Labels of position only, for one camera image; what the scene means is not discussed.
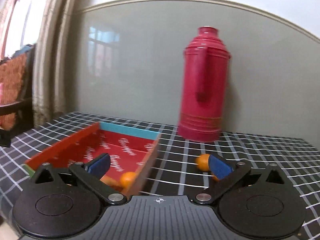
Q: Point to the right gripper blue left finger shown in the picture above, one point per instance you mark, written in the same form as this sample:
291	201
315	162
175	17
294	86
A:
99	165

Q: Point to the beige curtain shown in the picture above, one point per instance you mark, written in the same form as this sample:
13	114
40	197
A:
49	89

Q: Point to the colourful cardboard box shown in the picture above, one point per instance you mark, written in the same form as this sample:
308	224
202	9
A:
130	149

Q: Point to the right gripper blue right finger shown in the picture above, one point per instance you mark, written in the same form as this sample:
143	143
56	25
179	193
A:
220	166

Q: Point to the red thermos flask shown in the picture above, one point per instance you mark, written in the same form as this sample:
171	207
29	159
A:
206	61

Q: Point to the orange tangerine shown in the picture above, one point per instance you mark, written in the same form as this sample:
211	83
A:
202	162
127	179
214	178

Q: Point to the dark wooden chair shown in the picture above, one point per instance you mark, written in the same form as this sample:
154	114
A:
16	94

